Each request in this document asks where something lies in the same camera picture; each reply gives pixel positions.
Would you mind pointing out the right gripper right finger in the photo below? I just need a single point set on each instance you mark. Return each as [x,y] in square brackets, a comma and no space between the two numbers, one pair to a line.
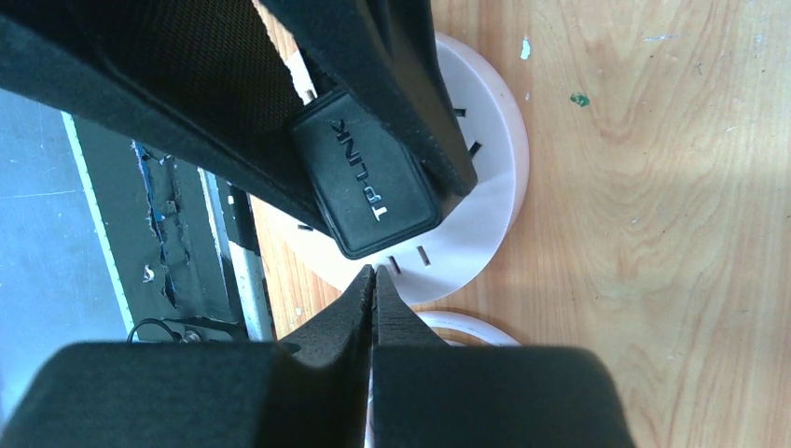
[427,393]

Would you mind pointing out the black mounting base rail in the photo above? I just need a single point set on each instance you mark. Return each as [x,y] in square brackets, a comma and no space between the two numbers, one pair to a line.
[179,242]

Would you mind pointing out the black plug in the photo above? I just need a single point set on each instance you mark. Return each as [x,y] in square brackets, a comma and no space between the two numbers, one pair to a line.
[370,190]

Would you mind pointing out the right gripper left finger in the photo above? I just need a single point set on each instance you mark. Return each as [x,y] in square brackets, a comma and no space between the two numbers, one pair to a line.
[308,390]

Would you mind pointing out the round pink power socket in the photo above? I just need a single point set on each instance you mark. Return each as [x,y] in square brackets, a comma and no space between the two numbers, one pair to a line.
[436,264]

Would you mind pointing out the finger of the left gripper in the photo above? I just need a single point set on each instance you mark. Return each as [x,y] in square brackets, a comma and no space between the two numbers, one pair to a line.
[200,80]
[384,54]

